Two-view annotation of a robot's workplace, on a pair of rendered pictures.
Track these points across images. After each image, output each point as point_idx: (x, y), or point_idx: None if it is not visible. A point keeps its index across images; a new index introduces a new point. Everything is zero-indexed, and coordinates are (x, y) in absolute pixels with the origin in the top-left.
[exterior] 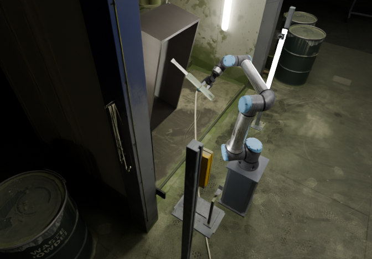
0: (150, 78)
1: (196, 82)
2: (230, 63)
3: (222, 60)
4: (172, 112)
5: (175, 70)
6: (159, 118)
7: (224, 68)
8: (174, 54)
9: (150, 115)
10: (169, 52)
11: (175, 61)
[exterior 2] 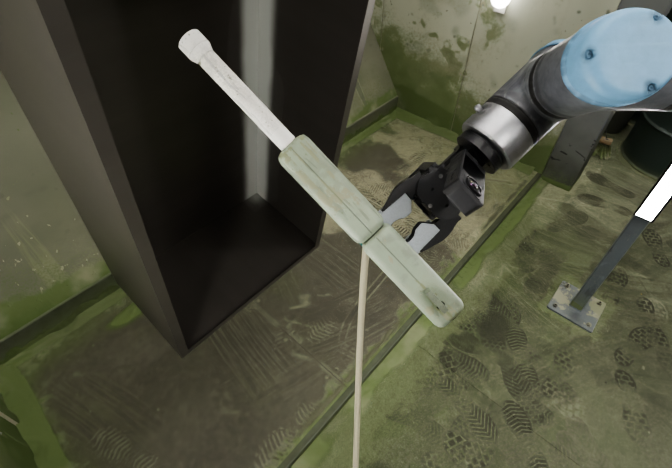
0: (88, 153)
1: (347, 207)
2: (634, 79)
3: (555, 55)
4: (301, 260)
5: (309, 118)
6: (249, 279)
7: (547, 124)
8: (302, 51)
9: (170, 305)
10: (282, 45)
11: (206, 52)
